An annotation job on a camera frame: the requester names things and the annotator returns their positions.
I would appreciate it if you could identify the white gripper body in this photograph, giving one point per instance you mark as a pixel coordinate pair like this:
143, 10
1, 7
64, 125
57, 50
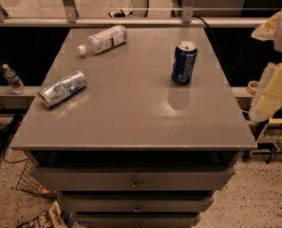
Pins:
266, 31

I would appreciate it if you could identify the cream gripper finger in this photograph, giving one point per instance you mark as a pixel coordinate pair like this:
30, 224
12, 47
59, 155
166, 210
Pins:
268, 99

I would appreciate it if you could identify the blue pepsi can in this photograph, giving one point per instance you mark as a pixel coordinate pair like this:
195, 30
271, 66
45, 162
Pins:
185, 58

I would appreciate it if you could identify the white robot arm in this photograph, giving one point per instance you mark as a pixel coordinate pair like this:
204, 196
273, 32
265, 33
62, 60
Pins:
268, 98

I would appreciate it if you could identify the crushed silver can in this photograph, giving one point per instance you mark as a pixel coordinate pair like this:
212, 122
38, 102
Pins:
62, 89

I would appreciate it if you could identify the tape roll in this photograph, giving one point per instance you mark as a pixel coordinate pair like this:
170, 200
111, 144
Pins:
252, 87

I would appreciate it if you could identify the clear plastic bottle white label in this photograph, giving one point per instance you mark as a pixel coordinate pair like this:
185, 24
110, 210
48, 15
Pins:
104, 40

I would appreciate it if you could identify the grey drawer cabinet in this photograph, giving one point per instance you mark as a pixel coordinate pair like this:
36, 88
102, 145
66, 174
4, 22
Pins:
132, 114

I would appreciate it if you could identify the middle drawer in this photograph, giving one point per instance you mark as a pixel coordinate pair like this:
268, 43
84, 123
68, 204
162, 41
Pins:
137, 203

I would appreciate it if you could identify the drawer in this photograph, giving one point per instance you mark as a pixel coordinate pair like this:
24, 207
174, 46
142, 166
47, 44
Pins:
137, 203
133, 178
137, 220

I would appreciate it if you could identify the bottom drawer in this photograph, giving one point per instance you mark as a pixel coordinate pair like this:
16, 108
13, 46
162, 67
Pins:
137, 220

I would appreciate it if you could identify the top drawer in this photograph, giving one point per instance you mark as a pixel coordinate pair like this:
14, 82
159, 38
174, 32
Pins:
133, 178

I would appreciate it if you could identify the small water bottle on ledge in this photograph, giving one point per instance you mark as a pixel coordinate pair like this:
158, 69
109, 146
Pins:
13, 79

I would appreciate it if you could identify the snack bag on floor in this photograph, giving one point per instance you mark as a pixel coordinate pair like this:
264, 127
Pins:
51, 218

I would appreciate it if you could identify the metal railing frame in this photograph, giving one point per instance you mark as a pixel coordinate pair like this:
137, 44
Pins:
136, 13

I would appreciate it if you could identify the wire basket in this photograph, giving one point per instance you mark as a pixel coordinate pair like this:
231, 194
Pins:
27, 183

